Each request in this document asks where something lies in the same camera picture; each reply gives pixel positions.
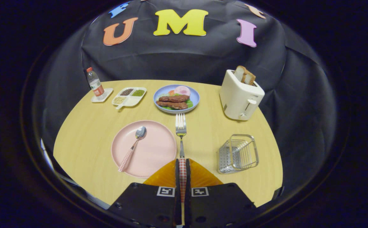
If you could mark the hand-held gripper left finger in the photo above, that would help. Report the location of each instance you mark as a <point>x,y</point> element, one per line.
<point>177,177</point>

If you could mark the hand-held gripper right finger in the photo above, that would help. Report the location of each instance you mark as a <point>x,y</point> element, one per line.
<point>188,177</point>

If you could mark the pink round plate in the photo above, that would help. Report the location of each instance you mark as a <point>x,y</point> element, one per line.
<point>155,152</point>

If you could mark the brown meat slice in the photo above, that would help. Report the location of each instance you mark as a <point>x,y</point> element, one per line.
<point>172,105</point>
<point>174,98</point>

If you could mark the green lettuce leaves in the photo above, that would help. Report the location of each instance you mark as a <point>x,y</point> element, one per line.
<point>190,104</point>

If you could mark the blue round plate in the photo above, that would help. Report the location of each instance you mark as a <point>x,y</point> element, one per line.
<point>196,96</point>

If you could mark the pink ham slice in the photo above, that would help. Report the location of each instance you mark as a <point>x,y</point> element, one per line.
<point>183,90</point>

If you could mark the white divided condiment tray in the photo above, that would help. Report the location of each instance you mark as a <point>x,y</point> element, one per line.
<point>133,101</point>

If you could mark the white toaster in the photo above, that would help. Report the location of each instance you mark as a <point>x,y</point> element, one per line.
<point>237,98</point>

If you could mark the white square coaster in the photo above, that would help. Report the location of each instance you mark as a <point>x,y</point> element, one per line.
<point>107,92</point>

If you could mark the toast slice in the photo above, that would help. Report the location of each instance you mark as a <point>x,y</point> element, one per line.
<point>239,73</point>
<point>249,79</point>

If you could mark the clear water bottle red cap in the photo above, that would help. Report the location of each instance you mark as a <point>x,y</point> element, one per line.
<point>95,85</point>

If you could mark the white flat panel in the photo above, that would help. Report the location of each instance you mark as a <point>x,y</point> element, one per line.
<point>46,155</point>

